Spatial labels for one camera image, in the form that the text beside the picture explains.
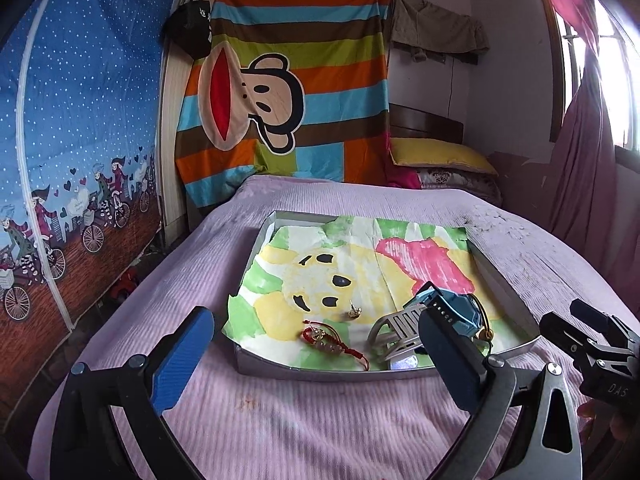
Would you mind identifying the grey metal tray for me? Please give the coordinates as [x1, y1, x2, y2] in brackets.
[222, 210, 543, 376]

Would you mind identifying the red bead bracelet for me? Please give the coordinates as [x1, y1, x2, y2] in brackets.
[300, 326, 373, 368]

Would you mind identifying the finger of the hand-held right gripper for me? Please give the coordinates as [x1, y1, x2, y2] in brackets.
[539, 312, 608, 372]
[571, 299, 640, 348]

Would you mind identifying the pink window curtain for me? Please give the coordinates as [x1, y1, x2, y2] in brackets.
[530, 0, 640, 256]

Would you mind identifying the brown cord bracelet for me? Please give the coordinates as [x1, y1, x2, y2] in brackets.
[470, 295, 496, 346]

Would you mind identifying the painted paper sheet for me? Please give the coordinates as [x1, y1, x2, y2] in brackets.
[222, 214, 531, 366]

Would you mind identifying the red toy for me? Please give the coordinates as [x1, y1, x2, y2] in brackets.
[111, 267, 138, 303]

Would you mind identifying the person's right hand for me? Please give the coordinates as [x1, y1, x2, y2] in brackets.
[576, 400, 602, 424]

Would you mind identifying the yellow pillow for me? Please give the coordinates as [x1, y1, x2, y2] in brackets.
[390, 138, 498, 176]

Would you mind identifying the blue smart watch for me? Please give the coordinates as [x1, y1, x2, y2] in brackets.
[402, 281, 488, 348]

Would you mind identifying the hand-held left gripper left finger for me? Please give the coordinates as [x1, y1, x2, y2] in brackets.
[47, 306, 216, 480]

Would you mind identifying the black hanging bag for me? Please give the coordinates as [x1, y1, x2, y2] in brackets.
[165, 0, 213, 59]

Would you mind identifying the wooden headboard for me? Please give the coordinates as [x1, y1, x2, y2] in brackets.
[389, 103, 463, 146]

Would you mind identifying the olive hanging garment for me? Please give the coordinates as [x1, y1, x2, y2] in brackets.
[390, 0, 491, 64]

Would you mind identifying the patterned pillow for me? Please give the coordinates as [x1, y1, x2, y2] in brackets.
[417, 167, 501, 198]

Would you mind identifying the blue printed curtain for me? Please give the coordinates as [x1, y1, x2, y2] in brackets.
[0, 0, 178, 411]

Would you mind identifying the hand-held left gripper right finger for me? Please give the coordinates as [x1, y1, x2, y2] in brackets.
[417, 307, 583, 480]

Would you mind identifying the wooden wardrobe panel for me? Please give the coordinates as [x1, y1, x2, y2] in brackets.
[157, 35, 193, 241]

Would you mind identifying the magenta cloth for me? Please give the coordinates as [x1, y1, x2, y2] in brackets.
[385, 160, 422, 189]

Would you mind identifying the pink bed blanket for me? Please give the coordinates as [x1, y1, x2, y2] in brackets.
[27, 175, 640, 480]

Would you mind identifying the window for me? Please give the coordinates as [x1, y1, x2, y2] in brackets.
[552, 0, 640, 153]

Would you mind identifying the striped monkey cloth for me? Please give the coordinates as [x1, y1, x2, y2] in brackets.
[174, 0, 393, 211]

